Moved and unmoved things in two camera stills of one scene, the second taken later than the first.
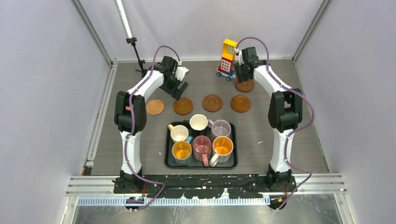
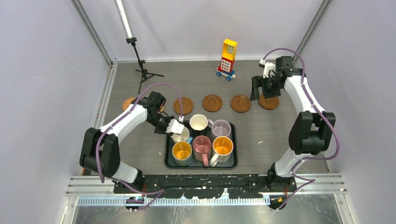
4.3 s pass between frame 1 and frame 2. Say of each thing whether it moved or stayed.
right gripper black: moved
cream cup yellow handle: stayed
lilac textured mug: stayed
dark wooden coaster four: stayed
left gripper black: moved
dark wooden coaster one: stayed
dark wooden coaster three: stayed
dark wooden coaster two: moved
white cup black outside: stayed
